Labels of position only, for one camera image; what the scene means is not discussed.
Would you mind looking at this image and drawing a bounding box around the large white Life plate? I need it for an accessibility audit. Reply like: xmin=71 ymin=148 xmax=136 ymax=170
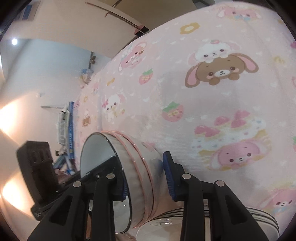
xmin=135 ymin=207 xmax=280 ymax=241

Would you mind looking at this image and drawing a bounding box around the red broom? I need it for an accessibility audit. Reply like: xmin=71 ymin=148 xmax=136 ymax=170
xmin=85 ymin=1 xmax=149 ymax=37

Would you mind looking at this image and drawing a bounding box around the pink strawberry bowl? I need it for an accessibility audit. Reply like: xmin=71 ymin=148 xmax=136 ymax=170
xmin=104 ymin=131 xmax=162 ymax=228
xmin=117 ymin=132 xmax=182 ymax=221

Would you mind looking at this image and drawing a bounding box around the stack of papers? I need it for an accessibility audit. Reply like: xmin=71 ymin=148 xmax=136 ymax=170
xmin=57 ymin=108 xmax=70 ymax=147

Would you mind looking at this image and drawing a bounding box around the white ribbed bowl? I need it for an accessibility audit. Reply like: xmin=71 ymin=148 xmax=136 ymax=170
xmin=79 ymin=133 xmax=145 ymax=234

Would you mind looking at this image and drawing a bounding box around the blue electrical panel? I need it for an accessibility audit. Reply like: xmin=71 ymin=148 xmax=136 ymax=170
xmin=19 ymin=1 xmax=40 ymax=21

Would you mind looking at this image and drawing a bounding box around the beige refrigerator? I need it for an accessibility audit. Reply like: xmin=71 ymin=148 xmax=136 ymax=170
xmin=100 ymin=0 xmax=197 ymax=30

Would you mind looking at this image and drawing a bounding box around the pink cartoon tablecloth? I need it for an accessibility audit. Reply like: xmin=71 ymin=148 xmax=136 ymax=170
xmin=74 ymin=2 xmax=295 ymax=228

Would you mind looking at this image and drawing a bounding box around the pair of slippers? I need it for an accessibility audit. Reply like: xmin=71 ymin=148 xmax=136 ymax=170
xmin=89 ymin=52 xmax=96 ymax=65

